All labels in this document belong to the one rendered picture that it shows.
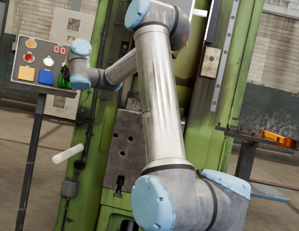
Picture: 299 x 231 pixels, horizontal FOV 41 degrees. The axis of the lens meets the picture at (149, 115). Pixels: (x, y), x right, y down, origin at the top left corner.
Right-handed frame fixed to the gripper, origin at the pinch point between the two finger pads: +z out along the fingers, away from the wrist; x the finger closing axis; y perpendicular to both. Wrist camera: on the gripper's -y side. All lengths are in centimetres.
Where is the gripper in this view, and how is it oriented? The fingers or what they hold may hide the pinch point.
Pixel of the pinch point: (66, 78)
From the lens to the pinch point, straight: 212.6
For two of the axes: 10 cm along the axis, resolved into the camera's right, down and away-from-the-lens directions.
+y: -0.1, 9.2, -4.0
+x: 9.3, 1.6, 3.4
